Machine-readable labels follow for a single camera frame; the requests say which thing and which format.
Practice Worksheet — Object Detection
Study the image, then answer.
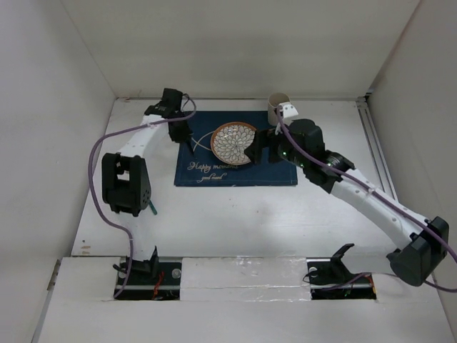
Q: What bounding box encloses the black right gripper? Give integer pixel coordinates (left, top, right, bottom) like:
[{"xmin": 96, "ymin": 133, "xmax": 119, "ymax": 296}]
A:
[{"xmin": 243, "ymin": 122, "xmax": 308, "ymax": 169}]

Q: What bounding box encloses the floral ceramic plate orange rim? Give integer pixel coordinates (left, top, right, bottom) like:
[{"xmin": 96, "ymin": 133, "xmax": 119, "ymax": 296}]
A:
[{"xmin": 210, "ymin": 121, "xmax": 256, "ymax": 166}]

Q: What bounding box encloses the black table knife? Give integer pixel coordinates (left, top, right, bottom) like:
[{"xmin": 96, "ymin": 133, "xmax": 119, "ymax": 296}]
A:
[{"xmin": 185, "ymin": 136, "xmax": 194, "ymax": 156}]

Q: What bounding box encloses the beige paper cup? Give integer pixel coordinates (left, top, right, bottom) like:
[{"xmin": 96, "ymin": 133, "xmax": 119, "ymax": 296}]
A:
[{"xmin": 267, "ymin": 92, "xmax": 290, "ymax": 126}]

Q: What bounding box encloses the blue cloth placemat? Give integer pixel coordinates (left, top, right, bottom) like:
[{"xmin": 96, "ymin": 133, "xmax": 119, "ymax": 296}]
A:
[{"xmin": 174, "ymin": 111, "xmax": 298, "ymax": 187}]

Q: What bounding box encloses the fork with teal handle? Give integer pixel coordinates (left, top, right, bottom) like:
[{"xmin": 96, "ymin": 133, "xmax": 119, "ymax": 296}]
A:
[{"xmin": 149, "ymin": 200, "xmax": 158, "ymax": 216}]

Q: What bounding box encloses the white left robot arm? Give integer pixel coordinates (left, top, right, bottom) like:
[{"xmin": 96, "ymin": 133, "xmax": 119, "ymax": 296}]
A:
[{"xmin": 101, "ymin": 88, "xmax": 192, "ymax": 284}]

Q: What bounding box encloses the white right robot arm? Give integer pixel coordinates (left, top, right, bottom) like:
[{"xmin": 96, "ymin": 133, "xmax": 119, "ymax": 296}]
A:
[{"xmin": 244, "ymin": 119, "xmax": 449, "ymax": 287}]

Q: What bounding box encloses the white foam front board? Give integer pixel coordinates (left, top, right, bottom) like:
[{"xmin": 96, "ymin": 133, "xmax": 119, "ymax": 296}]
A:
[{"xmin": 39, "ymin": 257, "xmax": 453, "ymax": 342}]

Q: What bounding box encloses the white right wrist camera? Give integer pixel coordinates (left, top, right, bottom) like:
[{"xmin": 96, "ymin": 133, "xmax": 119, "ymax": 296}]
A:
[{"xmin": 276, "ymin": 101, "xmax": 298, "ymax": 120}]

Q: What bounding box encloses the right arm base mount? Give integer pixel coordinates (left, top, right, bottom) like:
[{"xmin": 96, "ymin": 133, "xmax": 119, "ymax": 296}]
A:
[{"xmin": 302, "ymin": 243, "xmax": 377, "ymax": 300}]

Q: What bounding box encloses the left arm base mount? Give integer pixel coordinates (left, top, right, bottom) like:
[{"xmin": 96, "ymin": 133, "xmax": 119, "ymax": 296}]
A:
[{"xmin": 115, "ymin": 258, "xmax": 182, "ymax": 301}]

